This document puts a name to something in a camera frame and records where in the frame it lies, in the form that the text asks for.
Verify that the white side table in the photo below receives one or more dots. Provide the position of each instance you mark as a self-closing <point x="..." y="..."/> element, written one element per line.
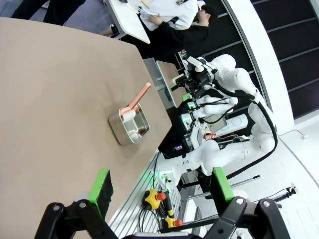
<point x="129" y="22"/>

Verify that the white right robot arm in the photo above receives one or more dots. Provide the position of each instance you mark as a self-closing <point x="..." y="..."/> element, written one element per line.
<point x="236" y="152"/>

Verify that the yellow emergency stop button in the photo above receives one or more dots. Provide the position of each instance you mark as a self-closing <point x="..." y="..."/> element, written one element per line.
<point x="152" y="199"/>
<point x="173" y="222"/>

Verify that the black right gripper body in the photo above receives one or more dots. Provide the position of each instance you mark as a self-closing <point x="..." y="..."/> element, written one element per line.
<point x="202" y="78"/>

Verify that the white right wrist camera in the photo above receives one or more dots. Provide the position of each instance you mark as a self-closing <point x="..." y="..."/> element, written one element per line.
<point x="194" y="63"/>

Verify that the aluminium mounting frame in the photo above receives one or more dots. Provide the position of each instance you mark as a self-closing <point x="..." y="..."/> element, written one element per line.
<point x="129" y="199"/>

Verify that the seated person in black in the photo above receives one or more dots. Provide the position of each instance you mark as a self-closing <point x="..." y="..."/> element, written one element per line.
<point x="179" y="37"/>

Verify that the left gripper black green left finger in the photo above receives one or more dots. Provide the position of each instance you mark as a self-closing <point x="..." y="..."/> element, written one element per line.
<point x="99" y="189"/>

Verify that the white pendant with screen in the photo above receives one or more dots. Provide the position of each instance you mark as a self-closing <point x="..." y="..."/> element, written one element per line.
<point x="234" y="123"/>

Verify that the shiny metal tray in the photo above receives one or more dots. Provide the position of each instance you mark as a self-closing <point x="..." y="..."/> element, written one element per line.
<point x="124" y="134"/>

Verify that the black green finger of the right gripper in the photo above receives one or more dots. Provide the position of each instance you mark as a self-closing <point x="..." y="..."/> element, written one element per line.
<point x="174" y="87"/>
<point x="180" y="79"/>

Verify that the pink lint roller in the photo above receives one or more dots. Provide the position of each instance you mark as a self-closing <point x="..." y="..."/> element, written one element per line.
<point x="139" y="98"/>

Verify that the left gripper black green right finger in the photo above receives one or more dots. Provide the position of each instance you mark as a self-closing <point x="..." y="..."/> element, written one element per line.
<point x="220" y="184"/>

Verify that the brown background table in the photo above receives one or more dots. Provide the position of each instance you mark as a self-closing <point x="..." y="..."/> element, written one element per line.
<point x="169" y="79"/>

